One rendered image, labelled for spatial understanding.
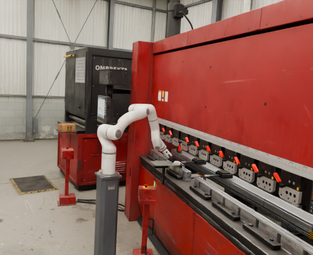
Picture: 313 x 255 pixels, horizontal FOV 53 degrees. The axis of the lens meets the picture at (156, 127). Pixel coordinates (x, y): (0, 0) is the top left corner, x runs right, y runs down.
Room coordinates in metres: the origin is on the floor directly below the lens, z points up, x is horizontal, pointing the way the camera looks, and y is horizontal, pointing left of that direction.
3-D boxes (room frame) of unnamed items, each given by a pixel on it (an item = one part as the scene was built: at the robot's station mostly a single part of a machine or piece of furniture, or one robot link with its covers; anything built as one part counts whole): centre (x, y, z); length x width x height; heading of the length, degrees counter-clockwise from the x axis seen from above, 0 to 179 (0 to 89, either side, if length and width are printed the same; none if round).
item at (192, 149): (2.84, -0.38, 1.26); 0.15 x 0.09 x 0.17; 20
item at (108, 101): (4.13, 0.68, 1.42); 0.45 x 0.12 x 0.36; 25
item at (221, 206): (2.23, -0.55, 0.89); 0.30 x 0.05 x 0.03; 20
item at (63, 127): (4.89, 1.41, 1.04); 0.30 x 0.26 x 0.12; 31
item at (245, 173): (2.09, -0.66, 1.26); 0.15 x 0.09 x 0.17; 20
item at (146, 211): (2.94, 0.05, 0.39); 0.05 x 0.05 x 0.54; 6
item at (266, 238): (1.86, -0.69, 0.89); 0.30 x 0.05 x 0.03; 20
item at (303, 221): (2.92, -0.67, 0.93); 2.30 x 0.14 x 0.10; 20
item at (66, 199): (4.40, 1.24, 0.41); 0.25 x 0.20 x 0.83; 110
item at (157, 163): (3.14, -0.11, 1.00); 0.26 x 0.18 x 0.01; 110
